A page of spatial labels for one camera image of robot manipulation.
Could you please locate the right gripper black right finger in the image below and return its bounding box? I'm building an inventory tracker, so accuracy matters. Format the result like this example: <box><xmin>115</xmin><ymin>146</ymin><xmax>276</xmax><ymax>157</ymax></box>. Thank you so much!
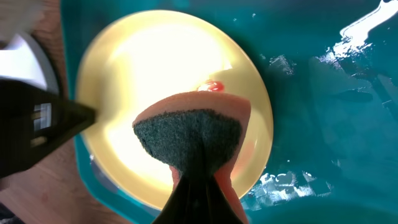
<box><xmin>198</xmin><ymin>176</ymin><xmax>243</xmax><ymax>224</ymax></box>

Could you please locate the yellow plate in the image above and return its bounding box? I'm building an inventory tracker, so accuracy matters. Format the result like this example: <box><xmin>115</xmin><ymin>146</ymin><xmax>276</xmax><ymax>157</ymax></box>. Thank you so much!
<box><xmin>75</xmin><ymin>10</ymin><xmax>274</xmax><ymax>209</ymax></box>

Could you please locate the teal plastic tray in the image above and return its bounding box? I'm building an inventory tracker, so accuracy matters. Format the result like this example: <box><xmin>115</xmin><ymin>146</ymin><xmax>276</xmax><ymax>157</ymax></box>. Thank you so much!
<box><xmin>60</xmin><ymin>0</ymin><xmax>397</xmax><ymax>223</ymax></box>

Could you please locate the pink green sponge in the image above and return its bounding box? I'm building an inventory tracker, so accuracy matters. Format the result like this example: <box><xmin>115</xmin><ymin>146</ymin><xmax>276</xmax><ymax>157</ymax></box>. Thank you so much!
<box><xmin>132</xmin><ymin>91</ymin><xmax>251</xmax><ymax>223</ymax></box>

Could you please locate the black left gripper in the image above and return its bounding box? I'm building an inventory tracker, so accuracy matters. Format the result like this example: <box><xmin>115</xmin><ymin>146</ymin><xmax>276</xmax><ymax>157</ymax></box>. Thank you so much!
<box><xmin>1</xmin><ymin>78</ymin><xmax>95</xmax><ymax>178</ymax></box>

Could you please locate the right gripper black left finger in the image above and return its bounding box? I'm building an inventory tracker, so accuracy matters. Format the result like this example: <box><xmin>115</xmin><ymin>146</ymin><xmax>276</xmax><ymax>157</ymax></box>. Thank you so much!
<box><xmin>152</xmin><ymin>176</ymin><xmax>201</xmax><ymax>224</ymax></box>

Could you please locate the light blue plate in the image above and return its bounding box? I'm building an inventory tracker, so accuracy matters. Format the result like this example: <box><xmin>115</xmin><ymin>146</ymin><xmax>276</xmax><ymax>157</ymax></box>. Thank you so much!
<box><xmin>1</xmin><ymin>32</ymin><xmax>62</xmax><ymax>95</ymax></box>

